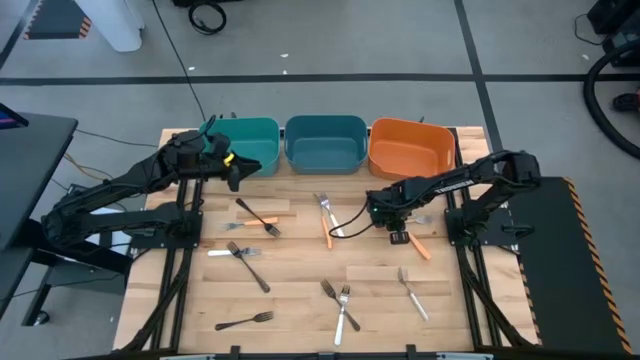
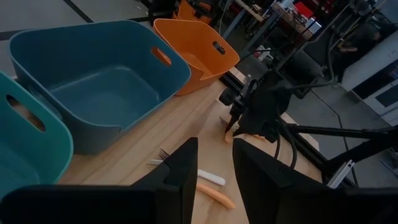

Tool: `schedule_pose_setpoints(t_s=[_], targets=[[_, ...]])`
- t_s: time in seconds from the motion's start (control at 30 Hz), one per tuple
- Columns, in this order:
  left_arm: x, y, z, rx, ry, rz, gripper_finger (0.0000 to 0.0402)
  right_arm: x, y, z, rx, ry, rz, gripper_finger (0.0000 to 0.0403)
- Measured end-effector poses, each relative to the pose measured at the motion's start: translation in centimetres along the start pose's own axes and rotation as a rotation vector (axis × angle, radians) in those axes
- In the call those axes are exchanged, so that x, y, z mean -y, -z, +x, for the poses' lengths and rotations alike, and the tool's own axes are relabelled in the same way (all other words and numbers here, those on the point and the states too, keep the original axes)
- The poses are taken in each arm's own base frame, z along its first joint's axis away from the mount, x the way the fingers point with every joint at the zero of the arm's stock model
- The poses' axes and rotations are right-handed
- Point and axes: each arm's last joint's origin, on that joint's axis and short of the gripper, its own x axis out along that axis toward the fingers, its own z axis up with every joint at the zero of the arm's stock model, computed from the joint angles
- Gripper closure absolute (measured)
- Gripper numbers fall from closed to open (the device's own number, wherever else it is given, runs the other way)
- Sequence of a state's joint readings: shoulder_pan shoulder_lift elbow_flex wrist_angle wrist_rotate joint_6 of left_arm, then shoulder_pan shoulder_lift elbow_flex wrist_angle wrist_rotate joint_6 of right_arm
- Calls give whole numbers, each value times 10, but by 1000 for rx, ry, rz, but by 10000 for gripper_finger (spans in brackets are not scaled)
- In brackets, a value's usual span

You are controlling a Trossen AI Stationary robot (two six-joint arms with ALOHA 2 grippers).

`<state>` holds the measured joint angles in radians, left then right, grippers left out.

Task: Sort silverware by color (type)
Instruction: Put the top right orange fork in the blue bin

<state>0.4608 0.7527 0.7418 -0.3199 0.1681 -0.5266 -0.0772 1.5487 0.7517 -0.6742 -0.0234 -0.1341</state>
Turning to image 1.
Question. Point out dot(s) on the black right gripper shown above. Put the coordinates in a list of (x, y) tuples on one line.
[(400, 210)]

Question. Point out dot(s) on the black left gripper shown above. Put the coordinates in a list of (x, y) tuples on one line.
[(220, 167)]

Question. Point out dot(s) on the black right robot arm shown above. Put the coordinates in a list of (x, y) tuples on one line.
[(452, 185)]

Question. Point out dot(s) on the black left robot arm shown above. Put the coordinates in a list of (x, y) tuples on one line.
[(140, 172)]

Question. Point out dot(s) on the teal green plastic bin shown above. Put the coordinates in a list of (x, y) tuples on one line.
[(255, 145)]

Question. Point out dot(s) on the dark blue plastic bin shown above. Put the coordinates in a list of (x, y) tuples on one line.
[(325, 150)]

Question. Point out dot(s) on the orange plastic bin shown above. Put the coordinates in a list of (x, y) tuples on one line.
[(405, 150)]

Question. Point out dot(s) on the white flat bar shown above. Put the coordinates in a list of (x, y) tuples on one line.
[(465, 356), (187, 357)]

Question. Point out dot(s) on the white board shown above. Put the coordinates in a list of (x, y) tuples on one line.
[(117, 241)]

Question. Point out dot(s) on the large black hazard-striped platform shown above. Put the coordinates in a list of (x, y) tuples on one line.
[(560, 275)]

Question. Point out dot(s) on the black desk base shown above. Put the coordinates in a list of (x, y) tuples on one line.
[(100, 260)]

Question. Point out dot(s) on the black power adapter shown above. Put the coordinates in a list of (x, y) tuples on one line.
[(74, 188)]

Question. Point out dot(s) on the white pillar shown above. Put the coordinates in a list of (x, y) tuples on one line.
[(112, 25)]

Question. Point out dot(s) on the black desk top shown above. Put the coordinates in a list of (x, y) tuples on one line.
[(30, 175)]

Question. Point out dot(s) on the dark computer screen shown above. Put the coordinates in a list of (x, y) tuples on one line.
[(10, 120)]

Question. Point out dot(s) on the small black hazard-striped mat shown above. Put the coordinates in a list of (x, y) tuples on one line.
[(55, 20)]

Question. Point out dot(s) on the black red device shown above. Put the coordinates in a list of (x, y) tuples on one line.
[(627, 102)]

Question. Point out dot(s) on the black floor equipment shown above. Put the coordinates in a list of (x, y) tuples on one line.
[(620, 20)]

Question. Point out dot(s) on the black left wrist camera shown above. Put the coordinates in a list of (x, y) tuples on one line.
[(219, 144)]

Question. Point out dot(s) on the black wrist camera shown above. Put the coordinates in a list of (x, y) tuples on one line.
[(376, 205), (219, 144)]

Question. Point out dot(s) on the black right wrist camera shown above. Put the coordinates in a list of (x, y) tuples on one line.
[(376, 205)]

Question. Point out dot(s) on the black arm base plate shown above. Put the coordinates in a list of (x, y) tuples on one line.
[(505, 220), (192, 241)]

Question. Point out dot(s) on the black aluminium frame rails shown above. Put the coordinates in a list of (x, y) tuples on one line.
[(181, 300), (471, 300)]

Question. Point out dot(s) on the black rail clamp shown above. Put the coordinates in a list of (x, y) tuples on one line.
[(235, 351), (411, 350)]

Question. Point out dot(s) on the long black frame rail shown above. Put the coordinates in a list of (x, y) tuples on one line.
[(320, 357)]

